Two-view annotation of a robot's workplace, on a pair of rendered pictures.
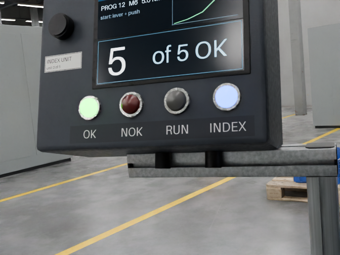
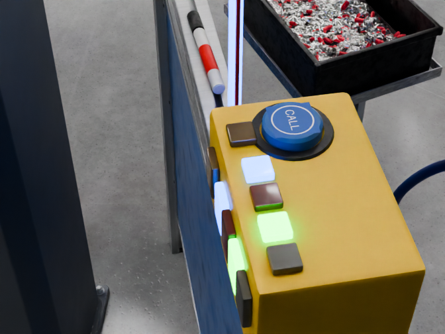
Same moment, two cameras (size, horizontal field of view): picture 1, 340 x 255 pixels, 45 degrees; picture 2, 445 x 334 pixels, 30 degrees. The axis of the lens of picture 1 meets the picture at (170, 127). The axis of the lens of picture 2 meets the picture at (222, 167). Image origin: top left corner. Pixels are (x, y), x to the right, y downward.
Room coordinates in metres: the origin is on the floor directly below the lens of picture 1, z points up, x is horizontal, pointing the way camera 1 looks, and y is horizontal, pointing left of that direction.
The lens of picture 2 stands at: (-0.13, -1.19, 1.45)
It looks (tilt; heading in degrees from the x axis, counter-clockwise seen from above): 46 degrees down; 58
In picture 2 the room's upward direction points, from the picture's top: straight up
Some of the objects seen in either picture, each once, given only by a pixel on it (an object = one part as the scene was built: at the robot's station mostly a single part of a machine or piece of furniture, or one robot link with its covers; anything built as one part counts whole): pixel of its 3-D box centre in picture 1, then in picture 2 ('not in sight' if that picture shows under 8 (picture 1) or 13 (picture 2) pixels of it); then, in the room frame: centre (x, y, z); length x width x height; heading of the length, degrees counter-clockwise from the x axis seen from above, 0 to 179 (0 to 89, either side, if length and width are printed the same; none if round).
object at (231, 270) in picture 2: not in sight; (236, 266); (0.05, -0.93, 1.04); 0.02 x 0.01 x 0.03; 68
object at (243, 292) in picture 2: not in sight; (243, 298); (0.04, -0.95, 1.04); 0.02 x 0.01 x 0.03; 68
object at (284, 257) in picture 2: not in sight; (284, 258); (0.06, -0.96, 1.08); 0.02 x 0.02 x 0.01; 68
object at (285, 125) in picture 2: not in sight; (292, 127); (0.13, -0.88, 1.08); 0.04 x 0.04 x 0.02
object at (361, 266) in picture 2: not in sight; (302, 232); (0.11, -0.92, 1.02); 0.16 x 0.10 x 0.11; 68
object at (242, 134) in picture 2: not in sight; (241, 134); (0.09, -0.86, 1.08); 0.02 x 0.02 x 0.01; 68
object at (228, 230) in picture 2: not in sight; (228, 236); (0.06, -0.91, 1.04); 0.02 x 0.01 x 0.03; 68
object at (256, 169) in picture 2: not in sight; (257, 169); (0.09, -0.90, 1.08); 0.02 x 0.02 x 0.01; 68
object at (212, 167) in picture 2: not in sight; (212, 173); (0.08, -0.86, 1.04); 0.02 x 0.01 x 0.03; 68
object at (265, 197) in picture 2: not in sight; (266, 197); (0.08, -0.92, 1.08); 0.02 x 0.02 x 0.01; 68
